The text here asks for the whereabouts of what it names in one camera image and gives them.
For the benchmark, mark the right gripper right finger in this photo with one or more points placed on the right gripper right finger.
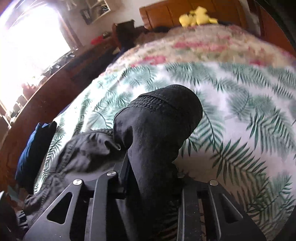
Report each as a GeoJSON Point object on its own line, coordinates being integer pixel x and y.
{"type": "Point", "coordinates": [208, 212]}

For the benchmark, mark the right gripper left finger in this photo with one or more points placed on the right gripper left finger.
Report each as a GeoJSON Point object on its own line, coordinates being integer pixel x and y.
{"type": "Point", "coordinates": [86, 210]}

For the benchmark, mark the black jacket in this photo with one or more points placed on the black jacket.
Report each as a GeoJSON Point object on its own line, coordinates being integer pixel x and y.
{"type": "Point", "coordinates": [149, 132]}

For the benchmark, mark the folded blue garment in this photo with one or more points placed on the folded blue garment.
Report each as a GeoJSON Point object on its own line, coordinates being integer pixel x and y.
{"type": "Point", "coordinates": [33, 154]}

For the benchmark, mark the palm leaf bedspread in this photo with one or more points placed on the palm leaf bedspread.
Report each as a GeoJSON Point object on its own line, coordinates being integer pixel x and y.
{"type": "Point", "coordinates": [245, 140]}

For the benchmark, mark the long wooden desk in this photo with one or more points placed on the long wooden desk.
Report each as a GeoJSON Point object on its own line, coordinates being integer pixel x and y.
{"type": "Point", "coordinates": [50, 99]}

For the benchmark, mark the red bowl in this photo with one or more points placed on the red bowl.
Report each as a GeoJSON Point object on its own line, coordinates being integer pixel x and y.
{"type": "Point", "coordinates": [97, 40]}

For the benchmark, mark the floral quilt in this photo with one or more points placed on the floral quilt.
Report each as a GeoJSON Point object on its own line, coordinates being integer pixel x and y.
{"type": "Point", "coordinates": [206, 43]}

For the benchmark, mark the wooden chair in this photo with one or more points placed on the wooden chair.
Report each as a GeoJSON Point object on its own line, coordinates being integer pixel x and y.
{"type": "Point", "coordinates": [123, 34]}

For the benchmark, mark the wooden louvered wardrobe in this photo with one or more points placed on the wooden louvered wardrobe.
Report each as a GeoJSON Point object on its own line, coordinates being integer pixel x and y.
{"type": "Point", "coordinates": [272, 28]}

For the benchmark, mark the yellow plush toy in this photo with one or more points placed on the yellow plush toy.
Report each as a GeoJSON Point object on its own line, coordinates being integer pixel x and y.
{"type": "Point", "coordinates": [196, 17]}

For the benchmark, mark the wooden headboard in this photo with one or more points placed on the wooden headboard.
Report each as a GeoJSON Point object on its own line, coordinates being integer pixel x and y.
{"type": "Point", "coordinates": [167, 13]}

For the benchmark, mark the white wall shelf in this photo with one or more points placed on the white wall shelf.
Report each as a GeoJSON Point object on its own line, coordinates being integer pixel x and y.
{"type": "Point", "coordinates": [91, 10]}

